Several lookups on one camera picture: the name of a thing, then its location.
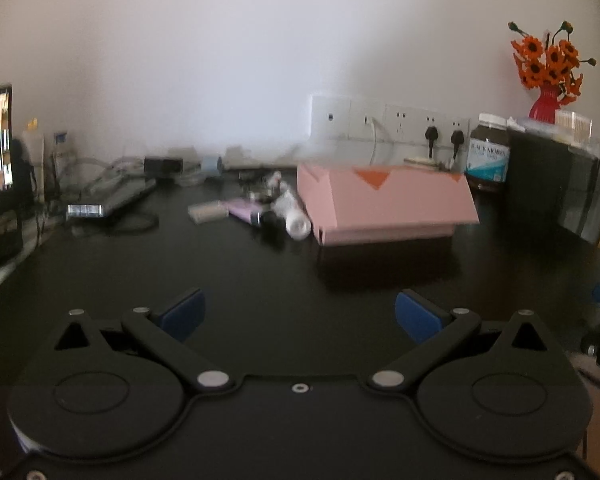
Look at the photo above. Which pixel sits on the purple packet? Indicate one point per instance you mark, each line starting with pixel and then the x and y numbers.
pixel 242 210

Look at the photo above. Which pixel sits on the black glossy cabinet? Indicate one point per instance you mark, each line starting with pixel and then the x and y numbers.
pixel 550 180

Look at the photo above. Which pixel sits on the pink cardboard box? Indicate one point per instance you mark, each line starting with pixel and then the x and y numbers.
pixel 390 205

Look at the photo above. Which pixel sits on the black desktop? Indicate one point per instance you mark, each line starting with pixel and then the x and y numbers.
pixel 260 280

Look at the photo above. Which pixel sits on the clear bottle blue cap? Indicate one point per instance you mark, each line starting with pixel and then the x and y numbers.
pixel 62 160

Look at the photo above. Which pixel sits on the brown supplement bottle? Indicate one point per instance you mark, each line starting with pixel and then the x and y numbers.
pixel 487 160

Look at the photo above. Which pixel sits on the red vase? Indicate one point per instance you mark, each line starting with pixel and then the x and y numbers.
pixel 544 107

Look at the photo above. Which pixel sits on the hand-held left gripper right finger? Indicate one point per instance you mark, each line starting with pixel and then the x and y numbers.
pixel 417 317

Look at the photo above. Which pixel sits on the clear plastic box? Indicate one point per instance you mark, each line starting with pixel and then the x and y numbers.
pixel 207 210

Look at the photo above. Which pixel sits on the orange artificial flowers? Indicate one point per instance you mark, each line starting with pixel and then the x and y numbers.
pixel 547 62

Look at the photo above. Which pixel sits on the black power plug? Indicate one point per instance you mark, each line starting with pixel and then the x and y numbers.
pixel 432 135
pixel 457 139

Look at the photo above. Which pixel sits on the black power adapter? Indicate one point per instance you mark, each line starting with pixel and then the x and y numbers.
pixel 162 166

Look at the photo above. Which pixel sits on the white tube yellow cap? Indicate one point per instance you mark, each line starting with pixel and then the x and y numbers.
pixel 32 160

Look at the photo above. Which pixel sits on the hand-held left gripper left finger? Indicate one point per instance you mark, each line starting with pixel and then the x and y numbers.
pixel 182 312

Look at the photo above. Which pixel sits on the white squeeze tube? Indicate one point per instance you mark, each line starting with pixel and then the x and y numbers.
pixel 295 217

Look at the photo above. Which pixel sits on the black smartphone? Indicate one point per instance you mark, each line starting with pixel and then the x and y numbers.
pixel 110 200

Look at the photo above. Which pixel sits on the blue USB charger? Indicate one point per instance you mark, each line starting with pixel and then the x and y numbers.
pixel 212 166

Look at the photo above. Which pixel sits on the white wall socket panel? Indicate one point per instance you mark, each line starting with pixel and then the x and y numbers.
pixel 400 120

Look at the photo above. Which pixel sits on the clear cotton swab box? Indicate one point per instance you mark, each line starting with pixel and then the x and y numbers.
pixel 572 125

